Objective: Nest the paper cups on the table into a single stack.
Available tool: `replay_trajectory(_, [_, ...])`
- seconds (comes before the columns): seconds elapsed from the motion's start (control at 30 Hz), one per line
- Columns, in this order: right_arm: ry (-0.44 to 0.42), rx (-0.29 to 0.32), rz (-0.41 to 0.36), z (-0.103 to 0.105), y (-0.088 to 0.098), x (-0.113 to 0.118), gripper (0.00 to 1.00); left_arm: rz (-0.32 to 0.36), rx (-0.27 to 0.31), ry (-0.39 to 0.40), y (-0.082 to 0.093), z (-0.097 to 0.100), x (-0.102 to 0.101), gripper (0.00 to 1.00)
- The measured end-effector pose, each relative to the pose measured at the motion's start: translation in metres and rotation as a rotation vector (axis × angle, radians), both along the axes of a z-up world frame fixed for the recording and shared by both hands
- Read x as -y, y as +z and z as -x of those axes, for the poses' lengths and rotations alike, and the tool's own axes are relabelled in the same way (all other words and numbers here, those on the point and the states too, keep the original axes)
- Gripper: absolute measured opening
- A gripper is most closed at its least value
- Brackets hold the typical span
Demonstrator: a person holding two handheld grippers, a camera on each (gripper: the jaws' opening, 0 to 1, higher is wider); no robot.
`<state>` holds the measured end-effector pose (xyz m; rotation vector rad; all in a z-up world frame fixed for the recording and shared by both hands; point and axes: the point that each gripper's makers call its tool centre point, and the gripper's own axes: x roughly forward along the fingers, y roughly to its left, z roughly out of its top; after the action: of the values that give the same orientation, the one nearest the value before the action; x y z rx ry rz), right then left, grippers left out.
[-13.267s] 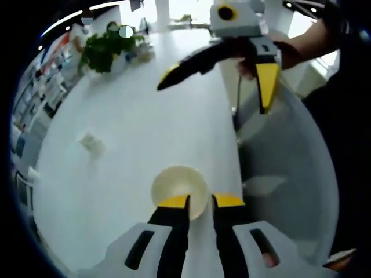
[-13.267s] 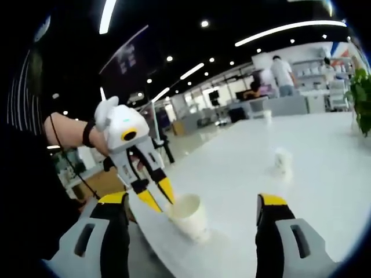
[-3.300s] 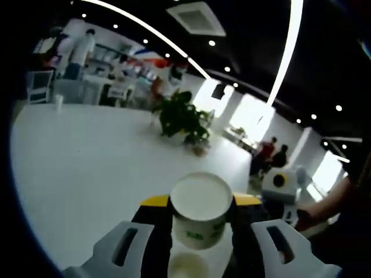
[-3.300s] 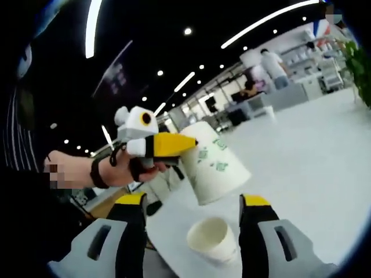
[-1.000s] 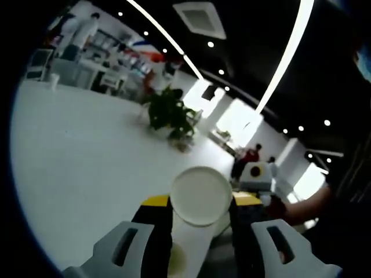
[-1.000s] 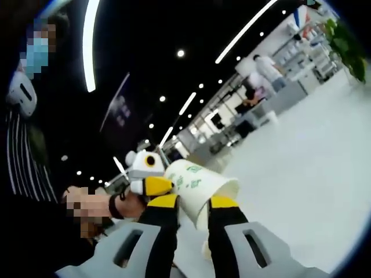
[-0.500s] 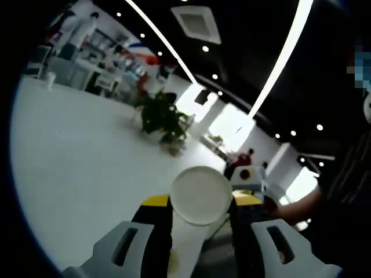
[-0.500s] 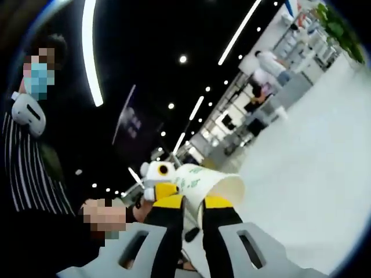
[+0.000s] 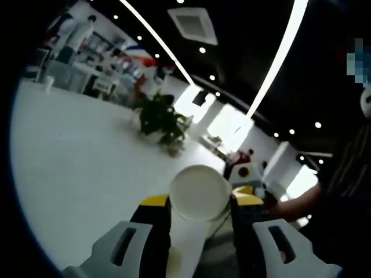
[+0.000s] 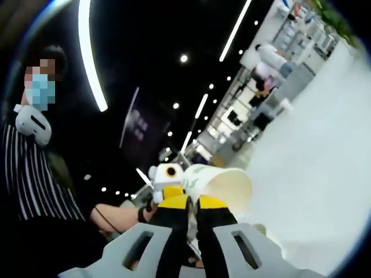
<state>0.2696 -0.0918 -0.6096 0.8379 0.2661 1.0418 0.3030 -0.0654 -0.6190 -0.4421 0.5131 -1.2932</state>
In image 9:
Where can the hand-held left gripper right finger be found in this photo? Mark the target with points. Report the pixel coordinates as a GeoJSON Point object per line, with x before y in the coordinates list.
{"type": "Point", "coordinates": [249, 246]}

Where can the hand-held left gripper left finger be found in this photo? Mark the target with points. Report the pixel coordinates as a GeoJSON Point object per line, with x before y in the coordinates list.
{"type": "Point", "coordinates": [155, 246]}

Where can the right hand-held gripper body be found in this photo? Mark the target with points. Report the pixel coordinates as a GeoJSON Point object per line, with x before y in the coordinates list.
{"type": "Point", "coordinates": [250, 173]}

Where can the printed white paper cup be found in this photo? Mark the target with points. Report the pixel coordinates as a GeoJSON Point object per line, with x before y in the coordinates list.
{"type": "Point", "coordinates": [200, 191]}

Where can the black hanging screen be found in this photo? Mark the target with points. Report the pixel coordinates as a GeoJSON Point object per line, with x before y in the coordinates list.
{"type": "Point", "coordinates": [200, 98]}

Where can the green potted plant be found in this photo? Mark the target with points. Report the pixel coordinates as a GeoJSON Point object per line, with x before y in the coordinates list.
{"type": "Point", "coordinates": [156, 116]}

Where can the white ceiling light strip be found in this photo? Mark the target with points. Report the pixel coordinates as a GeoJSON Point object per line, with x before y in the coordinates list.
{"type": "Point", "coordinates": [277, 56]}
{"type": "Point", "coordinates": [188, 77]}

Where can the round ceiling spotlights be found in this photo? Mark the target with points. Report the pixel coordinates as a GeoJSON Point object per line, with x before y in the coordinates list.
{"type": "Point", "coordinates": [202, 50]}

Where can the white chest device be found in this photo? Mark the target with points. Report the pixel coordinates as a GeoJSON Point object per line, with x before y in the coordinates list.
{"type": "Point", "coordinates": [365, 101]}

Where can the ceiling air conditioner vent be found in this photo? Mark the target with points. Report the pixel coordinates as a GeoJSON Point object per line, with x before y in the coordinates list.
{"type": "Point", "coordinates": [192, 24]}

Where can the grey partition counter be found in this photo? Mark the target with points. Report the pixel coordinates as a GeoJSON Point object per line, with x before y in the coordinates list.
{"type": "Point", "coordinates": [63, 72]}

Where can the red and blue wall banner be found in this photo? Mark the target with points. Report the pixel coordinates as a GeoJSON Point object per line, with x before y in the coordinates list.
{"type": "Point", "coordinates": [142, 56]}

